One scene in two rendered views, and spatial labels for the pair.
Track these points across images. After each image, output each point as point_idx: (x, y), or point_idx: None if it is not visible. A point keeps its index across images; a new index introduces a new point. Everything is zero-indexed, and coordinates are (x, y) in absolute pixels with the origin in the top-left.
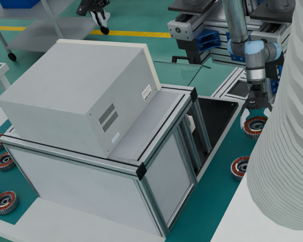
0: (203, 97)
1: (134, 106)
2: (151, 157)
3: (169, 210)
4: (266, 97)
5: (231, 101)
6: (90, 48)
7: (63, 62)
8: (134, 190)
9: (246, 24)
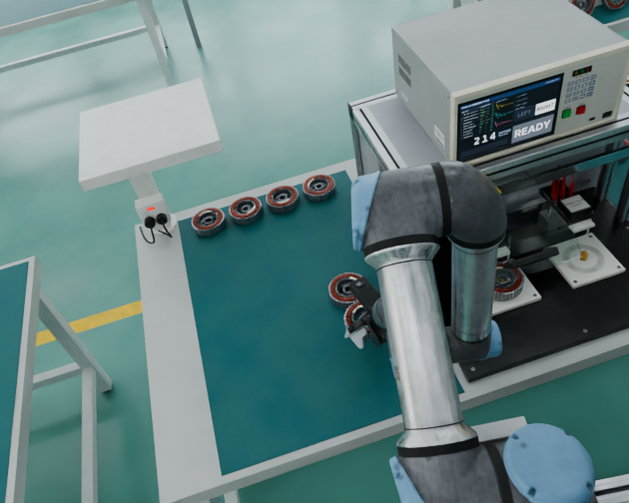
0: (549, 365)
1: (425, 117)
2: (358, 126)
3: None
4: (370, 330)
5: (491, 385)
6: (539, 59)
7: (541, 34)
8: None
9: (609, 487)
